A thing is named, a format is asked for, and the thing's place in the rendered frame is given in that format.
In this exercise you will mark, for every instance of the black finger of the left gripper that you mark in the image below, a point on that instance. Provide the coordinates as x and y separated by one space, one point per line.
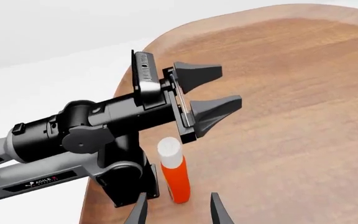
194 73
211 110

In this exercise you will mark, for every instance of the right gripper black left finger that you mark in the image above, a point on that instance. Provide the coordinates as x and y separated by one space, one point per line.
139 213

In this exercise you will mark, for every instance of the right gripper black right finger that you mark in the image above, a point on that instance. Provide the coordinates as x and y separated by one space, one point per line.
218 213

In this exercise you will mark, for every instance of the red ketchup bottle white cap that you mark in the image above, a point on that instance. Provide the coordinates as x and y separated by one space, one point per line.
176 177

